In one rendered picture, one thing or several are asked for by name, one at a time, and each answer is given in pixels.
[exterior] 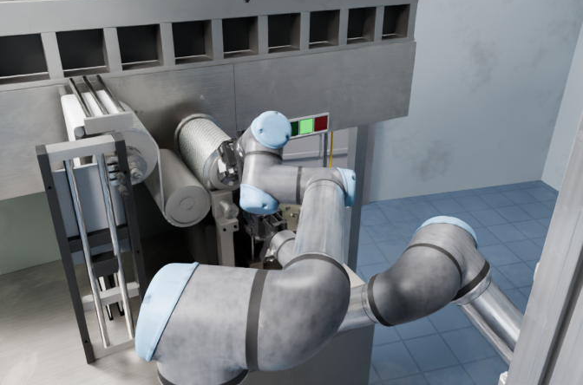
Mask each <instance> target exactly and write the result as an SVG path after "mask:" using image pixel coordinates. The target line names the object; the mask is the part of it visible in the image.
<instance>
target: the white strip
mask: <svg viewBox="0 0 583 385"><path fill-rule="evenodd" d="M57 91H58V93H59V95H60V97H61V101H62V109H63V113H64V118H65V122H66V126H67V130H68V135H69V141H73V140H75V135H76V136H78V137H81V136H83V135H84V130H83V128H82V126H84V123H83V121H82V117H81V116H80V114H79V112H78V109H77V107H76V105H75V103H74V101H73V98H72V96H71V95H68V93H67V91H66V89H65V87H59V88H58V89H57ZM74 133H75V134H74ZM73 160H74V164H75V166H80V165H81V164H80V160H79V158H75V159H73ZM97 280H98V283H99V286H100V289H101V291H105V285H104V281H103V277H99V278H97ZM105 306H106V310H107V313H108V318H109V321H112V320H114V319H113V316H112V312H111V309H110V307H109V304H108V305H105Z"/></svg>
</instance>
